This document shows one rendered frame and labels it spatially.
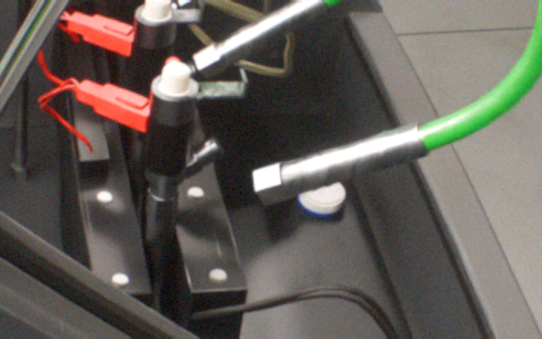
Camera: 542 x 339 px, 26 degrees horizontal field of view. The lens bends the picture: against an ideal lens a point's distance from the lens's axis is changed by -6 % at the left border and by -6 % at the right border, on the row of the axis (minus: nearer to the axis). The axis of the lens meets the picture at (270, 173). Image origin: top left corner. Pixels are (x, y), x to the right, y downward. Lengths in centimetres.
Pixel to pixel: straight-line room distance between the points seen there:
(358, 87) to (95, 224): 36
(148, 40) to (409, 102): 30
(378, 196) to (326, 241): 6
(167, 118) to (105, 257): 11
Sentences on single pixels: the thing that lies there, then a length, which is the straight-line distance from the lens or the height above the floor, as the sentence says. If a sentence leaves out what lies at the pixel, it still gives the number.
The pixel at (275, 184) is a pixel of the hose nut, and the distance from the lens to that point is 64.
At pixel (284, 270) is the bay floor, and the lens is 101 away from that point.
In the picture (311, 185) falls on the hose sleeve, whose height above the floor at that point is 112.
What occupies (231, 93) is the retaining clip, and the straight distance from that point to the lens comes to 73.
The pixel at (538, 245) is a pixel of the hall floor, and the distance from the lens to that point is 239.
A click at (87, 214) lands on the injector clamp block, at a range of 81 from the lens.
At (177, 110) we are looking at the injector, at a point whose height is 110.
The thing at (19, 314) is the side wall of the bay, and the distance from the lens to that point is 32.
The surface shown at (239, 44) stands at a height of 108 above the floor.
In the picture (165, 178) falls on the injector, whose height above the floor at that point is 104.
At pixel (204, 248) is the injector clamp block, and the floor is 98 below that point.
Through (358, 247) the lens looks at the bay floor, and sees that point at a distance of 104.
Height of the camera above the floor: 153
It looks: 40 degrees down
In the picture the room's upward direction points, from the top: 10 degrees clockwise
